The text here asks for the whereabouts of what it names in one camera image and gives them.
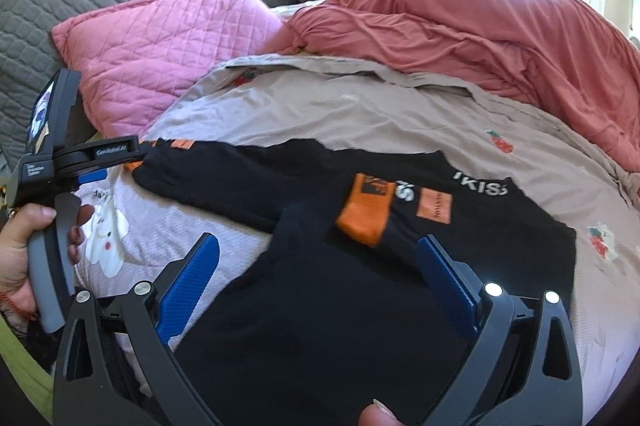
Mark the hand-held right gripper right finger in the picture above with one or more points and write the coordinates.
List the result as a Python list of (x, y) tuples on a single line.
[(450, 278)]

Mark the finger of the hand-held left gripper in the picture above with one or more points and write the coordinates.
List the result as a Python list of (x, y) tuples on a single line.
[(147, 147), (94, 176)]

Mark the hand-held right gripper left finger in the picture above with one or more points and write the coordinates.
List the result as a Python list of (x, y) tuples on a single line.
[(192, 276)]

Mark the black t-shirt with orange patches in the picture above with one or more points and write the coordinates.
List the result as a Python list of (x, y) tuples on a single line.
[(325, 306)]

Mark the person's left forearm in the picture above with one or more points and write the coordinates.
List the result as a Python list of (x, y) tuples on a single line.
[(25, 341)]

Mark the person's left hand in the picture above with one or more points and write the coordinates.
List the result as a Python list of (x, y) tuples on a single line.
[(15, 256)]

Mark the person's right hand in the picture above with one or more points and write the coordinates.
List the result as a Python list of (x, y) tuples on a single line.
[(376, 415)]

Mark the pink quilted pillow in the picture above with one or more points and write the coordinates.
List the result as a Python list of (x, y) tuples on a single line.
[(165, 40)]

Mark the olive green cloth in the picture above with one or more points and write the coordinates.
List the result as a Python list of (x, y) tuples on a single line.
[(25, 386)]

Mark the salmon duvet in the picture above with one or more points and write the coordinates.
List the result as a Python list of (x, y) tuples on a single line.
[(475, 20)]

